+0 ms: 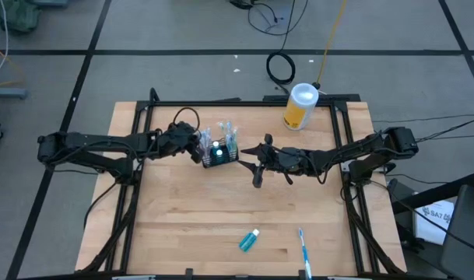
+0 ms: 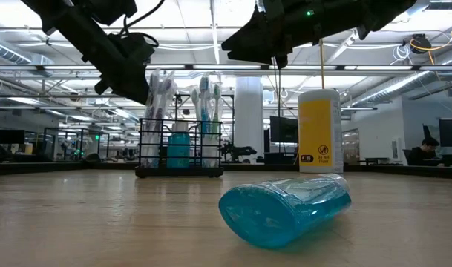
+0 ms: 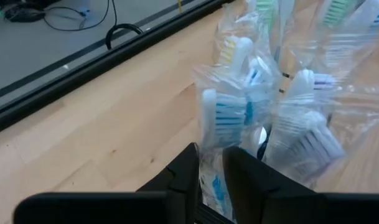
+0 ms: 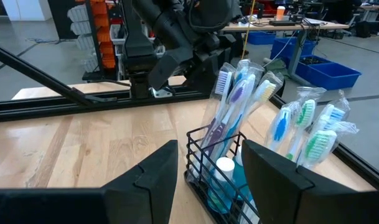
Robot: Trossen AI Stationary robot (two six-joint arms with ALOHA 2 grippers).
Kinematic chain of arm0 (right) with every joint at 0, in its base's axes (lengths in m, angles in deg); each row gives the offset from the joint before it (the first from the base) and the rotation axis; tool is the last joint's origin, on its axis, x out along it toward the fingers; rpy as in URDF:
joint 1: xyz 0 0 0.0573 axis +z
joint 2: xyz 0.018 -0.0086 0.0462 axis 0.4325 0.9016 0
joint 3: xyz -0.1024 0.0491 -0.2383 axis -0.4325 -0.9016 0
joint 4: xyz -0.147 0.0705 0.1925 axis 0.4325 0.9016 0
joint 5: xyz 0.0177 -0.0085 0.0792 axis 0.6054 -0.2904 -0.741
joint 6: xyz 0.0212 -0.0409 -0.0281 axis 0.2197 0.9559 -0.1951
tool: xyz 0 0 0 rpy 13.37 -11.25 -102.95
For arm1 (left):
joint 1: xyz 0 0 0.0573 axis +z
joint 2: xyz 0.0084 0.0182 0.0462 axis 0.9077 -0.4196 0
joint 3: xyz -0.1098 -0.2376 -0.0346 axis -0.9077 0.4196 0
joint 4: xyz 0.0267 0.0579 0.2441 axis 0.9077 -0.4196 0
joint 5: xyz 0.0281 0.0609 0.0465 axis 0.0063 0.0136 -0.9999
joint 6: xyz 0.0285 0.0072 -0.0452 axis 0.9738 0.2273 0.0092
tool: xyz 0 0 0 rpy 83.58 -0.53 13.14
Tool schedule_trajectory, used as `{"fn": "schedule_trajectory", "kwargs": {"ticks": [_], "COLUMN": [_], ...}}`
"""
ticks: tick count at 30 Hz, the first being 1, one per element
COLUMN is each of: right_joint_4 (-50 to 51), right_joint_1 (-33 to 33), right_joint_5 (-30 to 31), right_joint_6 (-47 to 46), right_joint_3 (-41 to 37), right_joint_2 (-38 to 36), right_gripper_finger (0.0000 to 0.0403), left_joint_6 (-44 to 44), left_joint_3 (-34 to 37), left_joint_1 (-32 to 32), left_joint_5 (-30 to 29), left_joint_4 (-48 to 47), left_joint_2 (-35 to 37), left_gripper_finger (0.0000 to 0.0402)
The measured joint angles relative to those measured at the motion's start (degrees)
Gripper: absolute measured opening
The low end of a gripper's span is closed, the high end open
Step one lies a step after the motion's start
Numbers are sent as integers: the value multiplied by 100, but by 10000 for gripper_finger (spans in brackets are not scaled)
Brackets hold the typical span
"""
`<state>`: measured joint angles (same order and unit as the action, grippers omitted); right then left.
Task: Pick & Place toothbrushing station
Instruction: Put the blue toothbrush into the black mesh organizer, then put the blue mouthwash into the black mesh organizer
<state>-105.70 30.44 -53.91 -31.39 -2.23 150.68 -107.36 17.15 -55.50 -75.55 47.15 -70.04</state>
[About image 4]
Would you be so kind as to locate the green white toothbrush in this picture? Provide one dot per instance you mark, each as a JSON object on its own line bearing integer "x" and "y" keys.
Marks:
{"x": 306, "y": 113}
{"x": 318, "y": 144}

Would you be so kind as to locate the blue plastic bin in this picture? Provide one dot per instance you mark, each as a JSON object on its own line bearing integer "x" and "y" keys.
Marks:
{"x": 260, "y": 37}
{"x": 329, "y": 74}
{"x": 288, "y": 46}

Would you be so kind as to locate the orange bottle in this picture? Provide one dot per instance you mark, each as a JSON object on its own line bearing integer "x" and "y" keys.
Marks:
{"x": 280, "y": 13}

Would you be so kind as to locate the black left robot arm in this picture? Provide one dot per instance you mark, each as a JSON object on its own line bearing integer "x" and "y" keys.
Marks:
{"x": 164, "y": 21}

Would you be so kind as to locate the black aluminium table frame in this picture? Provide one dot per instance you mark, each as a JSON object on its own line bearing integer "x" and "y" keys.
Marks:
{"x": 36, "y": 109}

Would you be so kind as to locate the wooden top desk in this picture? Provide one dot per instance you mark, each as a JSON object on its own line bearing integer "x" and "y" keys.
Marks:
{"x": 270, "y": 25}

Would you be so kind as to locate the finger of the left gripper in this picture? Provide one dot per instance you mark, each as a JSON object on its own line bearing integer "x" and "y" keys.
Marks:
{"x": 204, "y": 77}
{"x": 169, "y": 70}

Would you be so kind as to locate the white cabinet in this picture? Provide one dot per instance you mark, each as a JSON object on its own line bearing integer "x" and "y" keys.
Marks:
{"x": 27, "y": 9}

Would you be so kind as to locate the blue mouthwash bottle white cap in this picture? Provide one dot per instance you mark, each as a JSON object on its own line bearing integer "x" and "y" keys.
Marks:
{"x": 249, "y": 214}
{"x": 240, "y": 177}
{"x": 221, "y": 193}

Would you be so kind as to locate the green bag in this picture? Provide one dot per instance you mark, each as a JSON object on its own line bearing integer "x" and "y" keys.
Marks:
{"x": 276, "y": 67}

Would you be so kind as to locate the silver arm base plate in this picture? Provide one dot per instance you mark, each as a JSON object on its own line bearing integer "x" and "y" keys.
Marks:
{"x": 161, "y": 92}

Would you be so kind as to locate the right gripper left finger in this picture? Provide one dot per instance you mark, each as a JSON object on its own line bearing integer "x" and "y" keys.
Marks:
{"x": 130, "y": 205}

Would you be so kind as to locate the orange white toothbrush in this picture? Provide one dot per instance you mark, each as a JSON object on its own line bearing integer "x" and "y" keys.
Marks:
{"x": 267, "y": 91}

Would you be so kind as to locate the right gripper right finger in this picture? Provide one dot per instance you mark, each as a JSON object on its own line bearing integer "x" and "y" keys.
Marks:
{"x": 285, "y": 202}

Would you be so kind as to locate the purple white toothbrush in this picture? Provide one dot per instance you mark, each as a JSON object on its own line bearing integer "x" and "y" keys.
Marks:
{"x": 239, "y": 93}

